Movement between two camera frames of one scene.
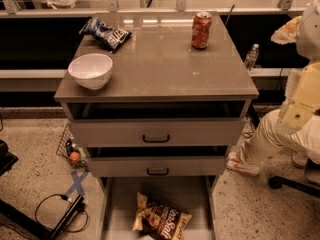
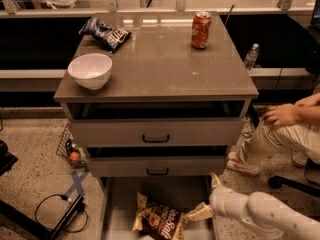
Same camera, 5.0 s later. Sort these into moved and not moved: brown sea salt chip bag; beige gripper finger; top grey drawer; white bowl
Moved: beige gripper finger
Not moved: white bowl; top grey drawer; brown sea salt chip bag
